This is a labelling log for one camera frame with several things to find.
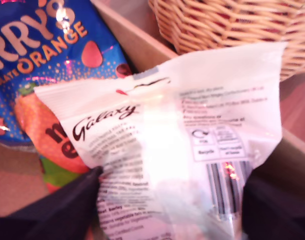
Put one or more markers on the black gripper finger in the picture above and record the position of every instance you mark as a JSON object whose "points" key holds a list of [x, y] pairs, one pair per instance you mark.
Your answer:
{"points": [[72, 207], [275, 212]]}

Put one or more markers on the white Galaxy egg bag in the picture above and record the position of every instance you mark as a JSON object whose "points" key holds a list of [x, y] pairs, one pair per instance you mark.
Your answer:
{"points": [[162, 140]]}

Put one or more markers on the blue Terry's orange egg bag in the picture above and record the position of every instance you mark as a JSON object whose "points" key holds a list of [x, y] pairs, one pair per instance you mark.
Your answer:
{"points": [[42, 62]]}

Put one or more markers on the brown cardboard box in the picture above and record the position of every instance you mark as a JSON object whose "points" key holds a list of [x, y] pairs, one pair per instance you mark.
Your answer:
{"points": [[132, 32]]}

